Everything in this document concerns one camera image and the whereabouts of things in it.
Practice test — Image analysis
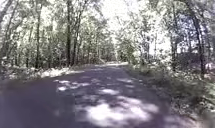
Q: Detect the grey asphalt path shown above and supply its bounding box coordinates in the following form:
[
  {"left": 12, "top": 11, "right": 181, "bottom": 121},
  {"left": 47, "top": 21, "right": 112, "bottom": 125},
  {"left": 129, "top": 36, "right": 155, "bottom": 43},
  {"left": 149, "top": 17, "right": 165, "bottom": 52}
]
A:
[{"left": 0, "top": 62, "right": 209, "bottom": 128}]

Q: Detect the wood of green trees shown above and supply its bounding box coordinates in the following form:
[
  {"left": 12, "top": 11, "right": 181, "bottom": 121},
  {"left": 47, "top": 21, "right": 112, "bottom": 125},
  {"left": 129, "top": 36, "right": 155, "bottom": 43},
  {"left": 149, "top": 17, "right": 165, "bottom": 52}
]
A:
[{"left": 0, "top": 0, "right": 215, "bottom": 79}]

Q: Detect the leaf-strewn verge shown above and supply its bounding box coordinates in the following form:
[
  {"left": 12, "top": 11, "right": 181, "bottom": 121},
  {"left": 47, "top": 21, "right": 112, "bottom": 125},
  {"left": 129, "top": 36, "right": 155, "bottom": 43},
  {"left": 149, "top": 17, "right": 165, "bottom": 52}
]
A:
[{"left": 0, "top": 63, "right": 96, "bottom": 88}]

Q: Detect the overgrown grass verge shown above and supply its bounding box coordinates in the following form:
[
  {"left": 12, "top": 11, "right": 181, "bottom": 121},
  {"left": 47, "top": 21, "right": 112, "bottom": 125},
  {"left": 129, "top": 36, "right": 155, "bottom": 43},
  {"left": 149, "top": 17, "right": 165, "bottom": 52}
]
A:
[{"left": 123, "top": 63, "right": 215, "bottom": 128}]

